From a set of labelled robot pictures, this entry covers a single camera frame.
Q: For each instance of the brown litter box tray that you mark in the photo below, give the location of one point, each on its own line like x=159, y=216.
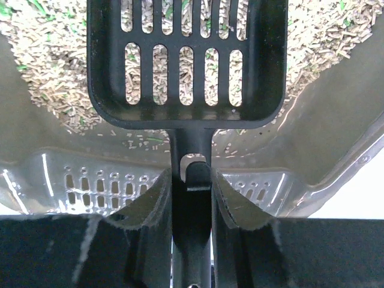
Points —
x=323, y=157

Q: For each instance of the black litter scoop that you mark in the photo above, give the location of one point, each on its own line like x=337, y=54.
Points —
x=189, y=86

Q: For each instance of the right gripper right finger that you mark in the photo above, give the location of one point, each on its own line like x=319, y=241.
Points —
x=252, y=248

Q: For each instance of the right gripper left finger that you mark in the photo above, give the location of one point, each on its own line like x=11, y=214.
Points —
x=130, y=248

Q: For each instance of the cat litter pellets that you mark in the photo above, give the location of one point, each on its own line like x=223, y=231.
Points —
x=324, y=48

